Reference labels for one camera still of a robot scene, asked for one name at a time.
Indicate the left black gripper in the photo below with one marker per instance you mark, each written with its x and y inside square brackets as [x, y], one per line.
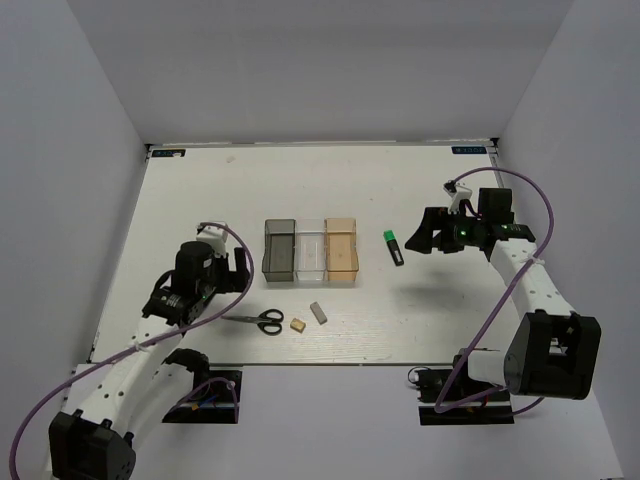
[232, 279]

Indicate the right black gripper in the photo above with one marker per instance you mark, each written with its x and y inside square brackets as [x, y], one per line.
[435, 217]

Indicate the green highlighter marker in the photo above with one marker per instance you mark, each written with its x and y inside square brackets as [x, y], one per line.
[393, 247]

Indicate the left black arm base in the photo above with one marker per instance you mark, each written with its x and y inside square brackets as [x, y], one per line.
[215, 401]

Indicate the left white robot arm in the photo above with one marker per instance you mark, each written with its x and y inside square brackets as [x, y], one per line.
[98, 440]

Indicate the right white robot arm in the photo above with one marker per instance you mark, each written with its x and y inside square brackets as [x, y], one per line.
[554, 350]

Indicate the grey transparent container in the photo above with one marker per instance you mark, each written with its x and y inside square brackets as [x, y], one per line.
[279, 252]

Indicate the clear transparent container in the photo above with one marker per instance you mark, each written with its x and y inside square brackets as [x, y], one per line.
[310, 255]

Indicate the right blue table label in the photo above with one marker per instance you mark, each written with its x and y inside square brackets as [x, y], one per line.
[468, 150]

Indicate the blue table label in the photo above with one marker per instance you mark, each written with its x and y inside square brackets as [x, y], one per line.
[468, 150]
[168, 153]

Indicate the grey rectangular eraser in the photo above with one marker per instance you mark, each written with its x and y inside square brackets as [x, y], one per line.
[318, 313]

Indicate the orange transparent container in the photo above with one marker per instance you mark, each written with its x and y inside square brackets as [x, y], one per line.
[342, 262]

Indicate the left blue table label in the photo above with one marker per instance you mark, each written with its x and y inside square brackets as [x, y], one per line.
[168, 153]

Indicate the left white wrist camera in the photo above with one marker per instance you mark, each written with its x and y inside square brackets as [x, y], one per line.
[215, 237]

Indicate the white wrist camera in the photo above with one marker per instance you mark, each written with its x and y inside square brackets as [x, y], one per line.
[458, 193]
[215, 237]

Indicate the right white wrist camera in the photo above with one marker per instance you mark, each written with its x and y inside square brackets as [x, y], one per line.
[458, 193]

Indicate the black handled scissors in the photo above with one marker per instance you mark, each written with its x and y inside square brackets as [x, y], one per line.
[269, 321]

